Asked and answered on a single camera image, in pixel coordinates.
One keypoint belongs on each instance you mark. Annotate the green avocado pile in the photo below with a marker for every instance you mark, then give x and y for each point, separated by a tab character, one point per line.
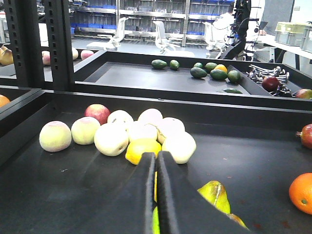
214	70

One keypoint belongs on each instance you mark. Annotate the white pear pile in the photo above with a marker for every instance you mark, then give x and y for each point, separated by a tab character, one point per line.
113	137

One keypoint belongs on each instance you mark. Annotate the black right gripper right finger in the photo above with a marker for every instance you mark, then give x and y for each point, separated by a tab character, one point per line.
181	208

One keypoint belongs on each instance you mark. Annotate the green apple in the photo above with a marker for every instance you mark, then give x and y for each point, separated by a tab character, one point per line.
156	227

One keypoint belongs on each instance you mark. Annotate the pink apple upper shelf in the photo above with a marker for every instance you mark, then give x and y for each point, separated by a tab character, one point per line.
46	59

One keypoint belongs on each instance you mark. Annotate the red apple right stand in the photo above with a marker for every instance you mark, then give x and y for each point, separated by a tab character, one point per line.
98	111

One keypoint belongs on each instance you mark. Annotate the orange at right edge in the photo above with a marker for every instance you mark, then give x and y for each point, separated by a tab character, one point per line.
300	193

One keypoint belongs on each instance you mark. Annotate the yellow brown pear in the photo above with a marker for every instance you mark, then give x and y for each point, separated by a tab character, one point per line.
6	56

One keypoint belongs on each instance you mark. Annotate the pink apple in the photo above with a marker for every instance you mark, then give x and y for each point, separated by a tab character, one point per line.
74	53
85	54

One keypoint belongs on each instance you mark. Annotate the metal utensil pile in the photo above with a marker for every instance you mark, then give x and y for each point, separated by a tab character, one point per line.
256	74

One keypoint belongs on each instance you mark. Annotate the large orange right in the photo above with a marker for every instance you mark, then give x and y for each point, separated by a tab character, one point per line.
4	100

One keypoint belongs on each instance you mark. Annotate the green pear back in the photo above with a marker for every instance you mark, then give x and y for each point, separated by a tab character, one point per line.
215	193

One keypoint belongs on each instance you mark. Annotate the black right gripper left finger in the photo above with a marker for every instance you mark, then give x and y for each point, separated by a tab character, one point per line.
131	211

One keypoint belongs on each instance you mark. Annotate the black upper shelf tray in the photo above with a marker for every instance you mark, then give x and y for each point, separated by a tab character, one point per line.
129	74

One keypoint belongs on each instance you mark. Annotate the white office chair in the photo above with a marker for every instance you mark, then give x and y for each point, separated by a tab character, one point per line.
114	41

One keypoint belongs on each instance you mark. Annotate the black perforated shelf post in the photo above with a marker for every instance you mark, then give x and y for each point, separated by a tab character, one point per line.
23	25

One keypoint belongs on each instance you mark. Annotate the yellow lemon middle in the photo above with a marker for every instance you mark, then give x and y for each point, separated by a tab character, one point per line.
155	187

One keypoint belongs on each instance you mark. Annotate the dark red pomegranate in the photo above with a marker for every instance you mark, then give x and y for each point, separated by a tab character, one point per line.
270	83

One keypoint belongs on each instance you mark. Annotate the person in white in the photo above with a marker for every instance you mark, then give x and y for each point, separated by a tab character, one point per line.
221	27

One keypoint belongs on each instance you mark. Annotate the yellow lemon by pears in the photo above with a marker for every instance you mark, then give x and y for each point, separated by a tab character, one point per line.
139	146

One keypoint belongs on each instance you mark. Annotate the pale peach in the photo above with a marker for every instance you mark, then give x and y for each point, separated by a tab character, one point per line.
84	129
55	136

